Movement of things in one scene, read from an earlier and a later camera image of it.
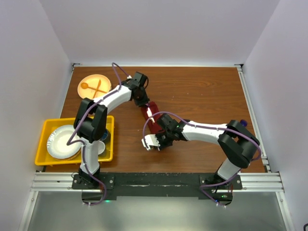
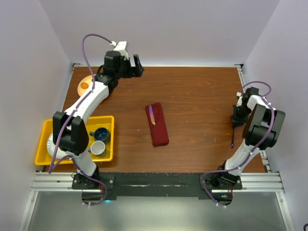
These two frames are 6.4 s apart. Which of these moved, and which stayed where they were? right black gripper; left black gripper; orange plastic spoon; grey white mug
Moved: right black gripper; left black gripper
Stayed: grey white mug; orange plastic spoon
